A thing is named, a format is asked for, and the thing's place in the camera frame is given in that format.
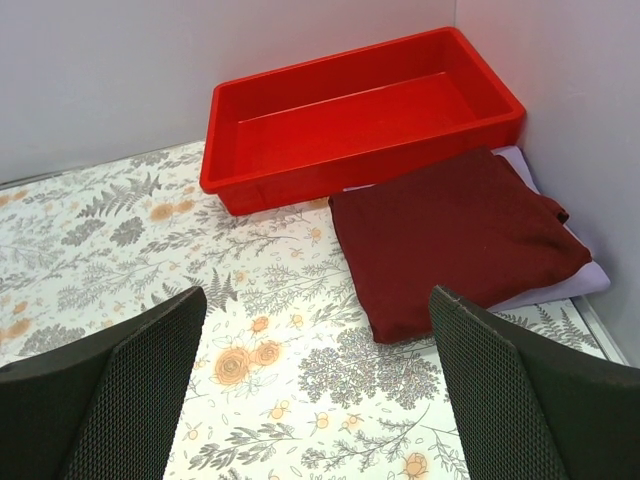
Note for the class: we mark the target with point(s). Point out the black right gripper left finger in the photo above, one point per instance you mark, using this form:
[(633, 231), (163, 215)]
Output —
[(105, 406)]

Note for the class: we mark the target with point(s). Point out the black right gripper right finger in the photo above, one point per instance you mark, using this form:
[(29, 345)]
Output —
[(527, 407)]

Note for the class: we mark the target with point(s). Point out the dark red t shirt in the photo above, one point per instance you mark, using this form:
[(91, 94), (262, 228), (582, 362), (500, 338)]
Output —
[(450, 240)]

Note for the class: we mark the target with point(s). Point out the floral table mat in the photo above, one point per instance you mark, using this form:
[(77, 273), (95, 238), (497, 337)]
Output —
[(288, 382)]

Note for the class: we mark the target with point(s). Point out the red plastic bin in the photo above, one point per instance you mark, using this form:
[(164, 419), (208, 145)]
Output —
[(352, 119)]

